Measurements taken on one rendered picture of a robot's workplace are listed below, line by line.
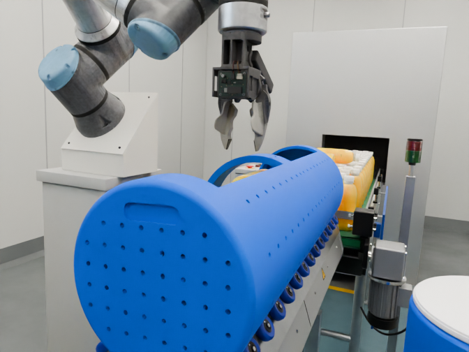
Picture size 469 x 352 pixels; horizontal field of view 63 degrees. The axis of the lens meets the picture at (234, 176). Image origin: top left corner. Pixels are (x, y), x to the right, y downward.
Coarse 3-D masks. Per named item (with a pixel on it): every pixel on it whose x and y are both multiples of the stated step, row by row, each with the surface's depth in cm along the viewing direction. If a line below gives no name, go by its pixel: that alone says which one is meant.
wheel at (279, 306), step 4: (280, 300) 74; (276, 304) 73; (280, 304) 74; (272, 308) 71; (276, 308) 72; (280, 308) 73; (284, 308) 74; (272, 312) 71; (276, 312) 71; (280, 312) 72; (284, 312) 73; (272, 316) 71; (276, 316) 71; (280, 316) 71; (284, 316) 72; (276, 320) 72; (280, 320) 72
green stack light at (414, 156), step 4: (408, 152) 162; (412, 152) 161; (416, 152) 160; (420, 152) 161; (408, 156) 162; (412, 156) 161; (416, 156) 161; (420, 156) 161; (404, 160) 165; (408, 160) 162; (412, 160) 161; (416, 160) 161; (420, 160) 162
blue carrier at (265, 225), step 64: (128, 192) 51; (192, 192) 48; (256, 192) 60; (320, 192) 91; (128, 256) 52; (192, 256) 48; (256, 256) 48; (128, 320) 54; (192, 320) 49; (256, 320) 48
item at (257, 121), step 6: (252, 102) 71; (252, 108) 71; (258, 108) 73; (252, 114) 73; (258, 114) 72; (252, 120) 69; (258, 120) 72; (252, 126) 69; (258, 126) 72; (264, 126) 73; (258, 132) 71; (264, 132) 73; (258, 138) 73; (258, 144) 74; (258, 150) 74
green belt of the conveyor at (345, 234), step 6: (372, 186) 256; (366, 198) 215; (372, 198) 216; (366, 204) 200; (342, 234) 147; (348, 234) 147; (342, 240) 146; (348, 240) 145; (354, 240) 145; (360, 240) 144; (348, 246) 146; (354, 246) 146; (360, 246) 148
